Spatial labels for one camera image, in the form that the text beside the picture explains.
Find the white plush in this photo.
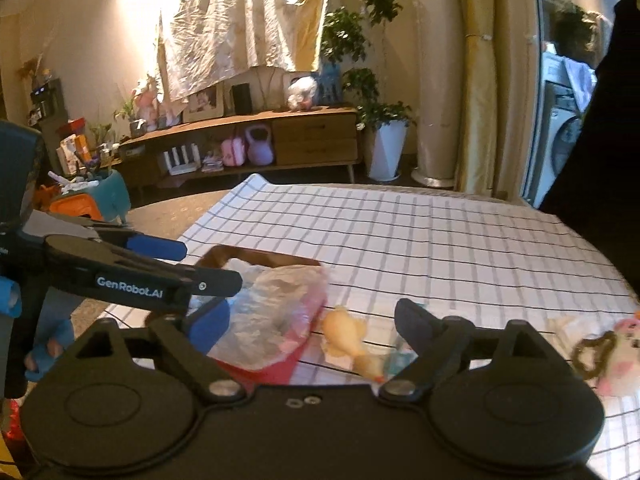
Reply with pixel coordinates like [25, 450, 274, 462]
[190, 257, 328, 368]

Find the pink flower bouquet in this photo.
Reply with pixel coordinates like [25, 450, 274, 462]
[131, 76, 162, 132]

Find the small leafy shelf plant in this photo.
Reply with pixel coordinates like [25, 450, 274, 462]
[551, 2, 602, 67]

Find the cream hanging cloth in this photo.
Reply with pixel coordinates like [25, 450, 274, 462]
[155, 0, 334, 104]

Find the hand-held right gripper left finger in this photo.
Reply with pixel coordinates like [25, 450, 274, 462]
[72, 299, 247, 403]

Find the blue ornament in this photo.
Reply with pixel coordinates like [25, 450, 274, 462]
[317, 62, 344, 106]

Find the pink case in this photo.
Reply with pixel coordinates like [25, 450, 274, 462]
[220, 138, 247, 167]

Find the framed photo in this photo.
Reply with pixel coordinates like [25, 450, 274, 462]
[182, 82, 226, 124]

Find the black water dispenser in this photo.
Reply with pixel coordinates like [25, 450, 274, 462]
[29, 78, 67, 127]

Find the beige wrapped column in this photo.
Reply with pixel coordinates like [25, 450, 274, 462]
[407, 0, 469, 189]

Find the orange plastic stool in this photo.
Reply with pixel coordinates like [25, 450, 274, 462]
[41, 191, 104, 222]

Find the white router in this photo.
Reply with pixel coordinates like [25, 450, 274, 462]
[158, 144, 202, 176]

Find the checked white tablecloth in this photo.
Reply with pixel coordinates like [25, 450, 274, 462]
[97, 172, 640, 472]

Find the white pink plush cat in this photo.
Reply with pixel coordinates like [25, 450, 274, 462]
[571, 310, 640, 397]

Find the pale lavender garment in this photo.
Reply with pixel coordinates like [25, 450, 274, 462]
[562, 55, 599, 112]

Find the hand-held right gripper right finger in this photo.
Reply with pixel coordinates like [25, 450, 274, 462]
[378, 298, 553, 402]

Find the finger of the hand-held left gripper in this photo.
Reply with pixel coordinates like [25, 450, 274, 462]
[22, 209, 188, 264]
[42, 233, 244, 307]

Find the white plastic bag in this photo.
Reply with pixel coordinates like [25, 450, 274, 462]
[287, 76, 319, 111]

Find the wooden sideboard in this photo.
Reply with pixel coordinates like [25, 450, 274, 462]
[117, 106, 362, 187]

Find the purple kettlebell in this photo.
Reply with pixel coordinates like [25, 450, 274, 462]
[243, 125, 275, 166]

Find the yellow rubber chicken toy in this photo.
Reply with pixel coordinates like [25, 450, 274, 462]
[320, 305, 389, 381]

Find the red tin box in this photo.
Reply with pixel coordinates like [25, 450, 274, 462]
[192, 245, 329, 386]

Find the white washing machine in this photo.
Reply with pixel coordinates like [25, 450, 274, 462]
[524, 52, 599, 207]

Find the black rectangular speaker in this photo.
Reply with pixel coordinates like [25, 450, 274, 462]
[230, 83, 254, 116]

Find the person's left hand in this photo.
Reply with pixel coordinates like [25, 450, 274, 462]
[0, 277, 77, 383]

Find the beige curtain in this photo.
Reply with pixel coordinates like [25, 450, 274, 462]
[457, 0, 532, 200]

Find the black draped cloth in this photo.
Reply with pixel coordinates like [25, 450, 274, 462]
[539, 0, 640, 302]

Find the clear plastic wrapper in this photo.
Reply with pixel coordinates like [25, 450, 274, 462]
[545, 314, 589, 349]

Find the green plant in white planter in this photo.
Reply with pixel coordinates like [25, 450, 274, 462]
[320, 0, 417, 182]

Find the teal plastic stool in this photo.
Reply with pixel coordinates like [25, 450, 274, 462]
[86, 169, 132, 224]

